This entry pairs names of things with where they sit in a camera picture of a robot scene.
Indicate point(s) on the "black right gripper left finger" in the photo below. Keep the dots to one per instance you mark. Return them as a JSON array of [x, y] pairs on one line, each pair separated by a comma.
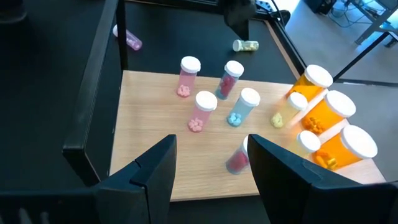
[[133, 196]]

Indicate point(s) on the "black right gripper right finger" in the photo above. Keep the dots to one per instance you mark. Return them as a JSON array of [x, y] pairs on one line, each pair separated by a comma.
[[304, 199]]

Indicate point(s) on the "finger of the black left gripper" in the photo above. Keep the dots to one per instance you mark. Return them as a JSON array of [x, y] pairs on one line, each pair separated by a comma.
[[239, 25]]

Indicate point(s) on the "blue bottle with red pills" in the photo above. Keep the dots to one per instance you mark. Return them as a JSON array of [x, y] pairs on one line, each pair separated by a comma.
[[229, 79], [237, 158]]

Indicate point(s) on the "orange medicine bottle white cap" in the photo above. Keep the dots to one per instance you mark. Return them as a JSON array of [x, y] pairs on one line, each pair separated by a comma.
[[311, 82], [345, 149], [329, 112]]

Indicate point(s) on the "pink medicine bottle white cap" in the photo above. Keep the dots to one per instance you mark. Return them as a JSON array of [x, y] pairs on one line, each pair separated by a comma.
[[188, 76], [202, 110], [129, 37]]

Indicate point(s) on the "black table mat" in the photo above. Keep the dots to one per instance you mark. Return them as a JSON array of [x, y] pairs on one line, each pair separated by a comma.
[[186, 31]]

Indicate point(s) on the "black aluminium rig frame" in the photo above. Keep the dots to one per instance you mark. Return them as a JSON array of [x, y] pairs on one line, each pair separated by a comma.
[[293, 53]]

